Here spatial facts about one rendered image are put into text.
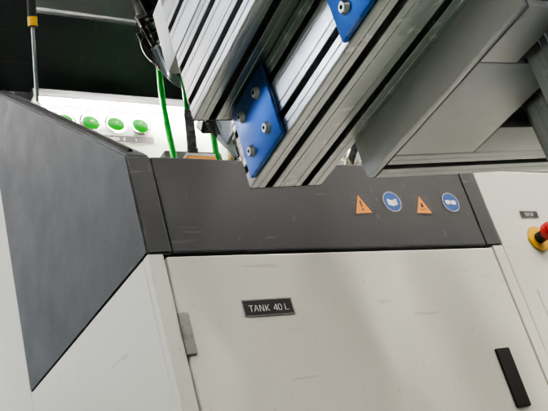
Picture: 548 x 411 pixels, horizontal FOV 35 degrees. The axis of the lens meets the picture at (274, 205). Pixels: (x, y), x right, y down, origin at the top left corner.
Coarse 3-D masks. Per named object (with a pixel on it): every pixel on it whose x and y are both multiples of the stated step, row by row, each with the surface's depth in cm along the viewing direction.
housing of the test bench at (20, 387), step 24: (0, 192) 181; (0, 216) 180; (0, 240) 180; (0, 264) 180; (0, 288) 180; (0, 312) 180; (0, 336) 180; (0, 360) 179; (24, 360) 166; (0, 384) 179; (24, 384) 166; (0, 408) 179; (24, 408) 166
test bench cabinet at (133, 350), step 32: (160, 256) 121; (128, 288) 126; (160, 288) 119; (512, 288) 154; (96, 320) 136; (128, 320) 126; (160, 320) 117; (96, 352) 136; (128, 352) 125; (160, 352) 117; (544, 352) 150; (64, 384) 147; (96, 384) 135; (128, 384) 125; (160, 384) 117; (192, 384) 114
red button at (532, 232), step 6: (546, 222) 162; (528, 228) 164; (534, 228) 165; (540, 228) 162; (546, 228) 161; (528, 234) 163; (534, 234) 164; (540, 234) 162; (546, 234) 161; (534, 240) 163; (540, 240) 163; (546, 240) 163; (534, 246) 162; (540, 246) 163; (546, 246) 164
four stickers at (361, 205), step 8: (384, 192) 150; (392, 192) 151; (440, 192) 157; (448, 192) 158; (352, 200) 145; (360, 200) 146; (368, 200) 147; (384, 200) 149; (392, 200) 150; (416, 200) 153; (424, 200) 154; (448, 200) 157; (456, 200) 158; (360, 208) 145; (368, 208) 146; (392, 208) 149; (400, 208) 150; (416, 208) 152; (424, 208) 153; (448, 208) 156; (456, 208) 157
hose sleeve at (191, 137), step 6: (186, 114) 159; (186, 120) 159; (192, 120) 160; (186, 126) 160; (192, 126) 160; (186, 132) 161; (192, 132) 161; (186, 138) 162; (192, 138) 161; (192, 144) 162
